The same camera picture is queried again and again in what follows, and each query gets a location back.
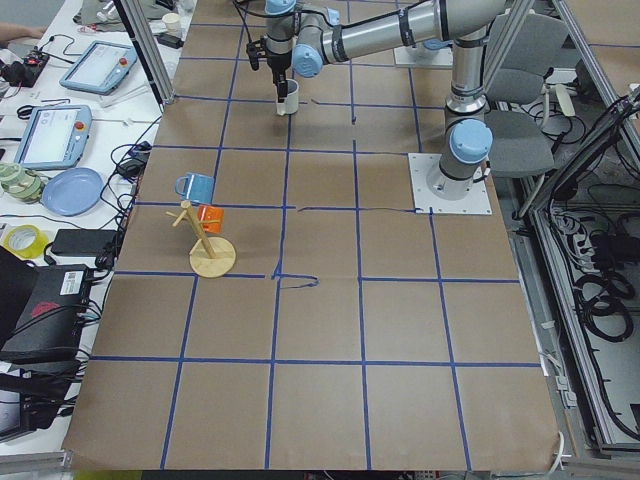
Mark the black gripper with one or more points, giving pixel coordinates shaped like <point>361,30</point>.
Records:
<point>276,62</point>

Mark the white mug grey inside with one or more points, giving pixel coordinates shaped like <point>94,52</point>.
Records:
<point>290,104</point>

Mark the paper cup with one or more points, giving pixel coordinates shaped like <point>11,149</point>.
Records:
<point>172,23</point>

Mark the blue mug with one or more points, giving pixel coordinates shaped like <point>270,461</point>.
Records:
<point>195,187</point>

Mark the orange mug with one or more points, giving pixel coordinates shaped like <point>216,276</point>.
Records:
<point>211,218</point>

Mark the upper teach pendant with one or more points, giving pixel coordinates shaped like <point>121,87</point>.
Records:
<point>100,69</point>

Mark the teach pendant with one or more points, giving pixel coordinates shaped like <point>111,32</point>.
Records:
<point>100,69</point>
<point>55,137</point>

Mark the wooden mug tree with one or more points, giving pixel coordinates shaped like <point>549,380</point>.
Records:
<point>211,256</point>

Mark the lower teach pendant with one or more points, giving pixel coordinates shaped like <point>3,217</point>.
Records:
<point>55,137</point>

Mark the light blue plate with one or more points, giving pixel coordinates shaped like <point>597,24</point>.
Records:
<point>72,192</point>

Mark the grey office chair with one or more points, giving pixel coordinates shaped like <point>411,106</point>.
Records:
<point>519,148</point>

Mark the black power adapter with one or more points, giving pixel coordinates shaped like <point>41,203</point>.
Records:
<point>81,242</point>

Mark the green tape rolls stack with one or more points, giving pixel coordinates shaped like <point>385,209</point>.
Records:
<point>20,183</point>

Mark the yellow tape roll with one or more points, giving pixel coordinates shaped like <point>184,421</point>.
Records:
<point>26,241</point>

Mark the black computer box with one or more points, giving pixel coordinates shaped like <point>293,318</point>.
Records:
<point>42,311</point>

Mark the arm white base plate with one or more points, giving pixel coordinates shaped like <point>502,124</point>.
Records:
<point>435,193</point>
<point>421,57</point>

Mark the aluminium frame post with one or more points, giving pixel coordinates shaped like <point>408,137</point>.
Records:
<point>137,27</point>

